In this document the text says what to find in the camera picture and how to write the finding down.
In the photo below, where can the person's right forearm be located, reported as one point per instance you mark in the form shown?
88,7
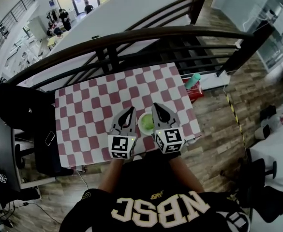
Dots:
184,175

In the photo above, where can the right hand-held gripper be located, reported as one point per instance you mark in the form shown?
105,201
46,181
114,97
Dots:
170,140

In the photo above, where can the dark curved stair railing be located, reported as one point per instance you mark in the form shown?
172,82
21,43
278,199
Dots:
155,31

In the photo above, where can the light wooden table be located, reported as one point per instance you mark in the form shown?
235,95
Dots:
56,41

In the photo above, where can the smartphone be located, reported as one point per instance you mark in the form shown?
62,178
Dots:
49,138

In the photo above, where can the red box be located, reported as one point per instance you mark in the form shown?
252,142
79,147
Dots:
195,94

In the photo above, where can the yellow black floor tape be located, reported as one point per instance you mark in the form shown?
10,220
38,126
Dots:
236,122

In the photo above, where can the black printed shirt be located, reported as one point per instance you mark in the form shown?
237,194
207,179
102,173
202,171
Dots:
155,178

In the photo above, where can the glass office partition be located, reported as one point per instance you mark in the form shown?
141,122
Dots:
276,33

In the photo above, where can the dark desk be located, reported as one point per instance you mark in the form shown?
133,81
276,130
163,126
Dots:
1,149

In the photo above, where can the black office chair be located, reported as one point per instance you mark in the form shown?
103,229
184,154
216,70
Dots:
255,173

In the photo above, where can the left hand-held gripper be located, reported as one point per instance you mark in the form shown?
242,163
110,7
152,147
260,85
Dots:
120,145

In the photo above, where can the red white checkered tablecloth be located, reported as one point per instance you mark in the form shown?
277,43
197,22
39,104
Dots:
95,129

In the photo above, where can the lime green object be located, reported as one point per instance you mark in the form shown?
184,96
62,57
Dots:
146,123

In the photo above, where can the person's left forearm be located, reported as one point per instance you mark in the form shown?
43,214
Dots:
112,175

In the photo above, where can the black white patterned block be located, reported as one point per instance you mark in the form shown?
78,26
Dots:
2,178

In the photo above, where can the teal bottle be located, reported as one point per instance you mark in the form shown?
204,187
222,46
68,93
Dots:
193,80

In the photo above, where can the white table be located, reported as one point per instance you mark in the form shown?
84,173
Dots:
281,153

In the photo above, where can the metal balcony railing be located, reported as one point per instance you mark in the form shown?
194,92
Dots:
25,1

